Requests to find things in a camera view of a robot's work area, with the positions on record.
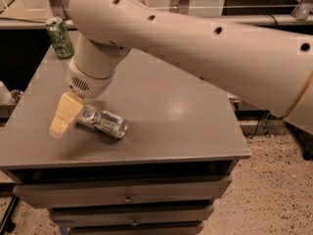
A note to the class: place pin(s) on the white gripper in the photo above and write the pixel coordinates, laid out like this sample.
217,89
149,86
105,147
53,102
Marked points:
84,83

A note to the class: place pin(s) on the silver redbull can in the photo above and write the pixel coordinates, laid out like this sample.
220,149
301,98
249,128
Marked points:
104,121

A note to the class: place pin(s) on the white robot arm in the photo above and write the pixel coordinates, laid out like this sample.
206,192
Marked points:
270,69

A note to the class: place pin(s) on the green soda can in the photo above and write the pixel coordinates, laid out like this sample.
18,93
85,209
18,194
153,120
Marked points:
60,40

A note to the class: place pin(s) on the white object at left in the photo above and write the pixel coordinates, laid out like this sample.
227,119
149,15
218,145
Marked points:
5,94

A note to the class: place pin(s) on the grey drawer cabinet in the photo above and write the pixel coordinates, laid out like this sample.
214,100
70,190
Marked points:
178,126

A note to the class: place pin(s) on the bottom grey drawer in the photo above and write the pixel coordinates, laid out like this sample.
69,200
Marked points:
178,228

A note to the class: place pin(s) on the grey drawer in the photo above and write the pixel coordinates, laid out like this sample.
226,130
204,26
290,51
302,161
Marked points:
130,215
122,192
178,228

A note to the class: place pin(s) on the top grey drawer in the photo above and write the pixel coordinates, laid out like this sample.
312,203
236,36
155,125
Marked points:
122,192

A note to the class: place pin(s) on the middle grey drawer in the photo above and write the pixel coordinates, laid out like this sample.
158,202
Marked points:
130,215

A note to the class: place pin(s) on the grey metal rail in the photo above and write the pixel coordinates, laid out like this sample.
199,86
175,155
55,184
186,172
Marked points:
275,20

